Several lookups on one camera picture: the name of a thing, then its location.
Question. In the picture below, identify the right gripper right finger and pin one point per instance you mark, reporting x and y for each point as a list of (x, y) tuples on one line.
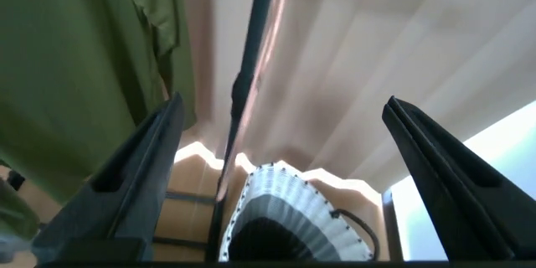
[(469, 209)]

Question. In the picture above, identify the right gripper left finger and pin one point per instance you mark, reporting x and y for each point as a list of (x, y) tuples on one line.
[(121, 205)]

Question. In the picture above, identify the green long-sleeved shirt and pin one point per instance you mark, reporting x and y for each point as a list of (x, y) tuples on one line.
[(63, 71)]

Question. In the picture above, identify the white laundry basket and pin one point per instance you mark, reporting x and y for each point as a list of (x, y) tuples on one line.
[(285, 192)]

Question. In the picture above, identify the black clothes rack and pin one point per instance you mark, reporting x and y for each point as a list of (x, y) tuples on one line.
[(243, 88)]

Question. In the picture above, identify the beige curtain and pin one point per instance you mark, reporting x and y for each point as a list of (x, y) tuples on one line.
[(377, 50)]

